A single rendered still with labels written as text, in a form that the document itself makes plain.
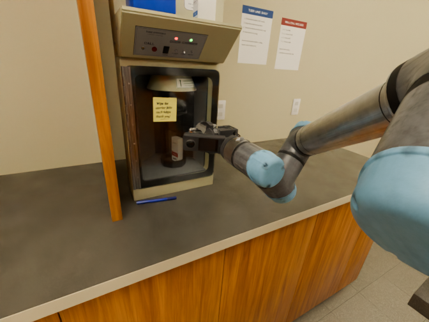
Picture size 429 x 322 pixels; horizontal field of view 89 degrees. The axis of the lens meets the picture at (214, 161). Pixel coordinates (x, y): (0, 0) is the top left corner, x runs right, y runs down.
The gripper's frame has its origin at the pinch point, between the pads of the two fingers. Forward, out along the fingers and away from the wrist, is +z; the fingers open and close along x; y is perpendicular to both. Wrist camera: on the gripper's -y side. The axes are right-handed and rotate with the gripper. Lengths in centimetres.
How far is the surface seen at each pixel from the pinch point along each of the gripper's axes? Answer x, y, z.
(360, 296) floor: -120, 115, -27
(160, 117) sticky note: 3.9, -10.8, 4.3
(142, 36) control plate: 25.9, -16.3, -1.9
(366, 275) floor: -120, 136, -19
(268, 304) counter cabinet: -79, 29, -21
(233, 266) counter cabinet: -43.2, 5.6, -21.4
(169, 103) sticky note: 8.2, -7.8, 4.2
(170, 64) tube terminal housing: 19.8, -6.9, 5.6
